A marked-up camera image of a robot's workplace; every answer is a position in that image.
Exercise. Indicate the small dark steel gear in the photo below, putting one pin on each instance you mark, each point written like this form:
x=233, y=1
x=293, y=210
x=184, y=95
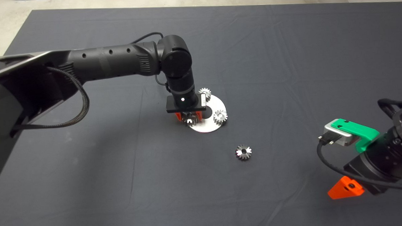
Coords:
x=241, y=155

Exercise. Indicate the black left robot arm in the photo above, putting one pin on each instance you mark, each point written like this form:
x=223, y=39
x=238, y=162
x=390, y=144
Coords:
x=112, y=62

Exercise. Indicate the green right camera mount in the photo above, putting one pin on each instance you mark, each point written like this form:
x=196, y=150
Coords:
x=358, y=129

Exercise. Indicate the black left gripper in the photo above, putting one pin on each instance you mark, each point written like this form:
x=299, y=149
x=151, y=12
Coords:
x=170, y=107

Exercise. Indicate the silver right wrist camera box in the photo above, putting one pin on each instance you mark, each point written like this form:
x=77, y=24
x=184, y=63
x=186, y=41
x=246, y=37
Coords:
x=340, y=138

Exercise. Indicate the dark grey table cloth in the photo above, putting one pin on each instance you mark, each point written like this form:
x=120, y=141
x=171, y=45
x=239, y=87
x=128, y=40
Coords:
x=252, y=41

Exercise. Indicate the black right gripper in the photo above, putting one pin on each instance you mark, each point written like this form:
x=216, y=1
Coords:
x=372, y=174

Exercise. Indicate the larger steel gear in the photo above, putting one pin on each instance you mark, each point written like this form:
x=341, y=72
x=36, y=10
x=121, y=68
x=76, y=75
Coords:
x=189, y=122

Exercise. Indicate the round metal plate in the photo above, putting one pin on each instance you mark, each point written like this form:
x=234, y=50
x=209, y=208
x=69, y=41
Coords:
x=208, y=126

